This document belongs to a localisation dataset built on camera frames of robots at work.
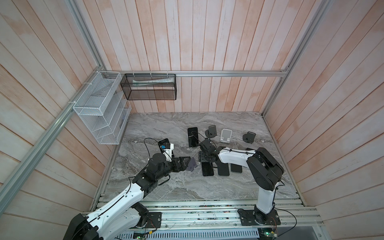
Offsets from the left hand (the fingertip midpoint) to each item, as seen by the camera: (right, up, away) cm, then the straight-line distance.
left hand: (185, 161), depth 77 cm
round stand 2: (+44, +11, +24) cm, 51 cm away
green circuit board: (+41, -33, -7) cm, 53 cm away
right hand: (+12, -1, +21) cm, 24 cm away
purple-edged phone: (+14, -8, +14) cm, 21 cm away
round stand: (+4, -5, +14) cm, 16 cm away
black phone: (-14, +9, +10) cm, 20 cm away
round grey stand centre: (+18, +15, +27) cm, 36 cm away
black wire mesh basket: (-26, +48, +29) cm, 62 cm away
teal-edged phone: (+23, -8, +13) cm, 28 cm away
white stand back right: (+27, +13, +24) cm, 39 cm away
